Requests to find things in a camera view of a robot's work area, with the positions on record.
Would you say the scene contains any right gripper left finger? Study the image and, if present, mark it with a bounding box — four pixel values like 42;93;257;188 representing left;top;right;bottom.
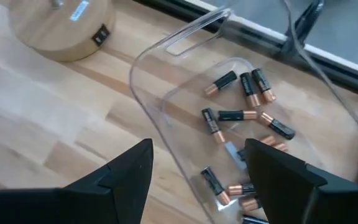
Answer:
59;138;154;224

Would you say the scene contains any white shade wooden table lamp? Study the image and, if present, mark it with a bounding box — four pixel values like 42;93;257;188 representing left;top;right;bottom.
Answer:
8;0;117;62

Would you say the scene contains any black table clamp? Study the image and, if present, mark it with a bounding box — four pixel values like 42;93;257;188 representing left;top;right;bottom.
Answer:
280;0;325;58

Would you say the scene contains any clear plastic bin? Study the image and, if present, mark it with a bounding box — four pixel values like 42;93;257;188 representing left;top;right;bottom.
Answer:
129;0;358;224

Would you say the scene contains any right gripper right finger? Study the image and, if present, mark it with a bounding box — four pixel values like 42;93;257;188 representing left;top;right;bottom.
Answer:
244;138;328;224

